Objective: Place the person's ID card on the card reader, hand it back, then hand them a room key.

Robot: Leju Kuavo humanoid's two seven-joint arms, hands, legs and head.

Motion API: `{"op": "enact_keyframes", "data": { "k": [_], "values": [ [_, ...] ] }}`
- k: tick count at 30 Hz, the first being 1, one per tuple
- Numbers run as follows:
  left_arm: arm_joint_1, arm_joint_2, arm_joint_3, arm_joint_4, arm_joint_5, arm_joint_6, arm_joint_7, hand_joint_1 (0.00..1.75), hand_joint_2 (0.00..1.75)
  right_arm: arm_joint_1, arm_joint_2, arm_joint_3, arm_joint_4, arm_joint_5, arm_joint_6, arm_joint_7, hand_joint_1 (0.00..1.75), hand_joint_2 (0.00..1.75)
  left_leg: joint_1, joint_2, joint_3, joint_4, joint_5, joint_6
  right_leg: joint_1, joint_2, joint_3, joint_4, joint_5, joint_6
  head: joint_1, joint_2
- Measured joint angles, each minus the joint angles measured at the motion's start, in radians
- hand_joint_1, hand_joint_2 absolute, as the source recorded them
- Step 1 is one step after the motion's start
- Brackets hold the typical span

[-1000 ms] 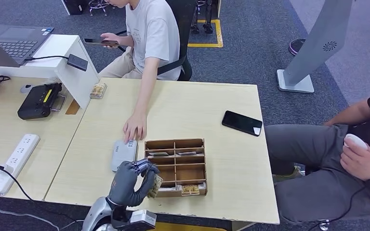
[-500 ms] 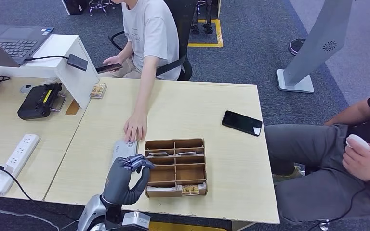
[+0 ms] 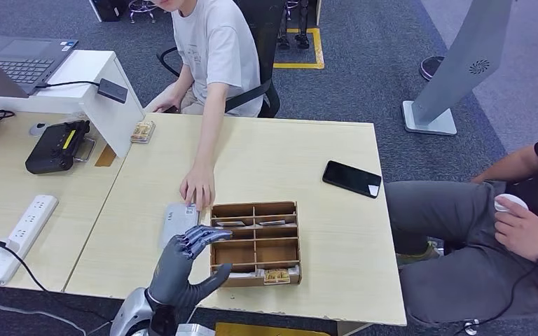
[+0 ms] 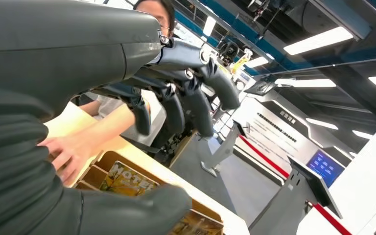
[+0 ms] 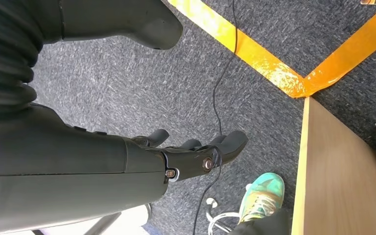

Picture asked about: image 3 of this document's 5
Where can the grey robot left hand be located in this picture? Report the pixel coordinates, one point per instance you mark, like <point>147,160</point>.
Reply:
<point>171,273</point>

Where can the person's right hand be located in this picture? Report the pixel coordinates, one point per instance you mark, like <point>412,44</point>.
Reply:
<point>163,103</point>

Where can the person's left hand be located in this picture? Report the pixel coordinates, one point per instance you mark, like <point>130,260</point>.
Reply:
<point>198,188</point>
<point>524,234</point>

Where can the dark smartphone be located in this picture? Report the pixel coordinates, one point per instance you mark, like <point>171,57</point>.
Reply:
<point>172,110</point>

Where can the white handheld clicker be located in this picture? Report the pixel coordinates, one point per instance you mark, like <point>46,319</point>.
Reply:
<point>511,201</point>

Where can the white grey card reader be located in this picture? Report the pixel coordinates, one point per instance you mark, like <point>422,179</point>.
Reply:
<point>174,222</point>

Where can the wooden card organizer box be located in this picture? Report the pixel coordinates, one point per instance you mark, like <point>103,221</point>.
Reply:
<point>241,252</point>

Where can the person's right forearm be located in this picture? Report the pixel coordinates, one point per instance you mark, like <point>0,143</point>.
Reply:
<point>181,83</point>
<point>510,163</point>

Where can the person's left forearm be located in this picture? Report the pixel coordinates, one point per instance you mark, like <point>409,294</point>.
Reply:
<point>211,130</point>

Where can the hotel-print key card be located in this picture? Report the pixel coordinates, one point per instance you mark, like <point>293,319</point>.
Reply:
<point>231,224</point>

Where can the person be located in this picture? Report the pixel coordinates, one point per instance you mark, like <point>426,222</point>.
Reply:
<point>459,222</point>
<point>222,46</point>

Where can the landscape-print key card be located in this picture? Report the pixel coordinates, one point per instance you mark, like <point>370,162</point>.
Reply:
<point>272,223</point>
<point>277,277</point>

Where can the black adapter hub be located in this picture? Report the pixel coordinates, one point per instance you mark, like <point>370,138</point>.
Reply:
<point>113,91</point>

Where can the white desk riser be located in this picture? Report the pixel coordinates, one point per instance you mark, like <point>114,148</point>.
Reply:
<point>110,116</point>

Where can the chrome stool base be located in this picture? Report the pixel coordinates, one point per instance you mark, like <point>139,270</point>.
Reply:
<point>142,5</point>

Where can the black cabinet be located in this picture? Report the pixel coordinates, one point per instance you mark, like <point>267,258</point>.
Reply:
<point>109,10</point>

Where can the black handheld controller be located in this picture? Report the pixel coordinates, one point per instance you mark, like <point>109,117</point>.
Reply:
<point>53,148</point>

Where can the small grey round puck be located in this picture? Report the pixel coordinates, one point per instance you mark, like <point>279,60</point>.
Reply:
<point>38,129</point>

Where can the black office chair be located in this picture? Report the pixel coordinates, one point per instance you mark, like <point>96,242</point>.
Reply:
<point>269,28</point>

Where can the grey laptop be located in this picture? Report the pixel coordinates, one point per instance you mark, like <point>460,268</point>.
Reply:
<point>25,66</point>

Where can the black humanoid robot legs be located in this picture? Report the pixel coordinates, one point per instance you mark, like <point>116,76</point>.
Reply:
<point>302,42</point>

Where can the black smartphone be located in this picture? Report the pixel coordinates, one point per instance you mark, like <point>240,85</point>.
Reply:
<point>351,178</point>

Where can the white power strip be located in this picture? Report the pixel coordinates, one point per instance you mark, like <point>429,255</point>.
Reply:
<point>22,236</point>

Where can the grey kiosk stand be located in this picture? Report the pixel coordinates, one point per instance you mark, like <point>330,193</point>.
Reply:
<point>464,60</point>

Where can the round black floor base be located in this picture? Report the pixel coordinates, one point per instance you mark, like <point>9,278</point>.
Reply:
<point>429,68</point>

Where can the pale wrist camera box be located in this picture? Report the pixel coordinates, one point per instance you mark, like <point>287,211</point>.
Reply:
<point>194,330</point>

